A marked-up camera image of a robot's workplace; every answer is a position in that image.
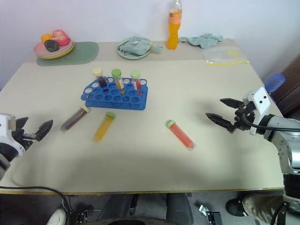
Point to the pink toy food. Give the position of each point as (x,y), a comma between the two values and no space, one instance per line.
(61,37)

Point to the green-capped red liquid tube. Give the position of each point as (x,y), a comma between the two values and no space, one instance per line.
(181,136)
(135,75)

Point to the clear plastic zip bag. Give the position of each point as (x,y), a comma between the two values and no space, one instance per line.
(222,55)

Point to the blue cap object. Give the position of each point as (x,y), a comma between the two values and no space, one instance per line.
(274,82)

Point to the green placemat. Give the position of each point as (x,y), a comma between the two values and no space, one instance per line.
(79,55)

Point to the dark toy food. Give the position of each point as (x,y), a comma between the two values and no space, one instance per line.
(51,45)

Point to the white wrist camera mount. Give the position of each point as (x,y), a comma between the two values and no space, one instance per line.
(4,126)
(261,102)

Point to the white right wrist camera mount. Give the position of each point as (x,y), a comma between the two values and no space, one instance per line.
(261,102)

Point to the pink plate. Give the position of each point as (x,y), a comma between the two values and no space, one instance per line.
(41,49)

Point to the cream-capped dark liquid tube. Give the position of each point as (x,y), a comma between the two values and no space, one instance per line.
(101,79)
(73,118)

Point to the white shoe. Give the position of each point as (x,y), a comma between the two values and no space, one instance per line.
(57,216)

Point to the pale green plate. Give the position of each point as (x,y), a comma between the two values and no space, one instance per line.
(126,55)

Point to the orange soda plastic bottle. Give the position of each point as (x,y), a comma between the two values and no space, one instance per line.
(174,35)

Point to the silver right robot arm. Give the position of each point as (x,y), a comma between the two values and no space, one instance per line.
(286,140)

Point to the khaki trouser leg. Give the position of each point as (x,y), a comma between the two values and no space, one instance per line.
(262,207)

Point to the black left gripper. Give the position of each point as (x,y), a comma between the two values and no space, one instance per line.
(20,136)

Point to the dark brown cabinet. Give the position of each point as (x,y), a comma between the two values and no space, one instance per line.
(291,89)

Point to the pale green cloth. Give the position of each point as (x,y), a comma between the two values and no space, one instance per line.
(204,41)

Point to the green-capped orange liquid tube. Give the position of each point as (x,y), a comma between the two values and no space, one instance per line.
(116,73)
(103,127)

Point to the dark rounded shape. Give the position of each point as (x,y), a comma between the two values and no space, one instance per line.
(179,208)

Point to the yellow plate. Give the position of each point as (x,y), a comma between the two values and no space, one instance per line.
(66,52)

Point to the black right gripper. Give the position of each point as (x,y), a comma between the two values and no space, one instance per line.
(242,120)

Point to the black shoe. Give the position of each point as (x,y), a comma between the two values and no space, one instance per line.
(234,206)

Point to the metal bracket on floor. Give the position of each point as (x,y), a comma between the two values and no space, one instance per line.
(211,214)

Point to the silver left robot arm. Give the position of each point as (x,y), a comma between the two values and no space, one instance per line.
(7,152)

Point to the blue test tube rack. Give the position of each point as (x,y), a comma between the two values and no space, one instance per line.
(131,100)

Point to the orange toy food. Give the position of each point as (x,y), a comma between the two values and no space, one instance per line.
(46,37)

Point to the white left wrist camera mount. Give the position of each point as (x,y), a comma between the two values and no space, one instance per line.
(4,126)

